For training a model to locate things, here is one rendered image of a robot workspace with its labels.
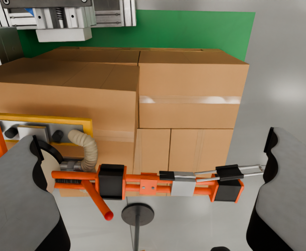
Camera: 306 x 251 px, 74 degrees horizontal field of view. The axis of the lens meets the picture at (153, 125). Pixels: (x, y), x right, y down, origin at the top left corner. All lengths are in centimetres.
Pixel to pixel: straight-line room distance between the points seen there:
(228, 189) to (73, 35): 64
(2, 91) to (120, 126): 43
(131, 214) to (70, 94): 206
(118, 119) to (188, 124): 59
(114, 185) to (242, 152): 177
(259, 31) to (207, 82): 78
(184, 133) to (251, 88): 85
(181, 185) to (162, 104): 65
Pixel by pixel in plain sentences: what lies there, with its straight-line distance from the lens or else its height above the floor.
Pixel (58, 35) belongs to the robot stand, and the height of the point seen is 99.
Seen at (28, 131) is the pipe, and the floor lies 110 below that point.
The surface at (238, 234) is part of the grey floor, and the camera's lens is 328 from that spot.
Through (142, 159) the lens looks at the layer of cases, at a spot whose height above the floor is 54.
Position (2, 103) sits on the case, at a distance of 91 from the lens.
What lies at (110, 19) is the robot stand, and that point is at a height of 23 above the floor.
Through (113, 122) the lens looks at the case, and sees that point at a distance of 79.
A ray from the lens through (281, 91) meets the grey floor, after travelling 207.
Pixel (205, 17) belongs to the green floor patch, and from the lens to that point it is 168.
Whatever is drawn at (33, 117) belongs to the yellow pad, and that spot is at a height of 107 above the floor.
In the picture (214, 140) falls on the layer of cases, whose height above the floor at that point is 54.
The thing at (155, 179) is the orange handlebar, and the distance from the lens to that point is 62.
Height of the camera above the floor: 163
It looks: 61 degrees down
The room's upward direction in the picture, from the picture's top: 177 degrees clockwise
